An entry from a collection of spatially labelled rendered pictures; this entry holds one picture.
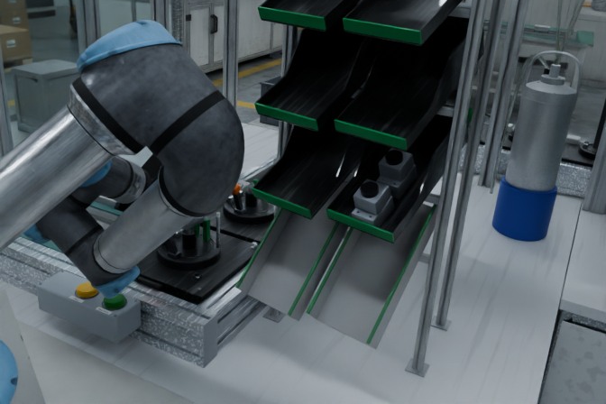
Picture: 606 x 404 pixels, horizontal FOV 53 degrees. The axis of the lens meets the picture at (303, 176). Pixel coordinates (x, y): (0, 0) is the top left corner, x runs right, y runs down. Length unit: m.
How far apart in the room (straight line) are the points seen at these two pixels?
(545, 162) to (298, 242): 0.83
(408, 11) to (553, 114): 0.83
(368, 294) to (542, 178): 0.81
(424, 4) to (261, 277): 0.58
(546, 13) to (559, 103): 6.66
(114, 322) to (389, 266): 0.52
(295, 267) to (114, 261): 0.35
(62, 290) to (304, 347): 0.49
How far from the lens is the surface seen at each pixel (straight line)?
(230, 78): 2.48
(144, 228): 0.90
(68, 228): 1.07
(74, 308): 1.28
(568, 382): 1.75
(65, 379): 1.25
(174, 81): 0.74
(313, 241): 1.18
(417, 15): 0.97
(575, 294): 1.66
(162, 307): 1.22
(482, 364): 1.33
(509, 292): 1.58
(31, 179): 0.78
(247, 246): 1.40
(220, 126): 0.74
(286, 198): 1.09
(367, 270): 1.14
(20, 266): 1.49
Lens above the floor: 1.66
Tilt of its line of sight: 23 degrees down
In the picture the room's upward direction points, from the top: 4 degrees clockwise
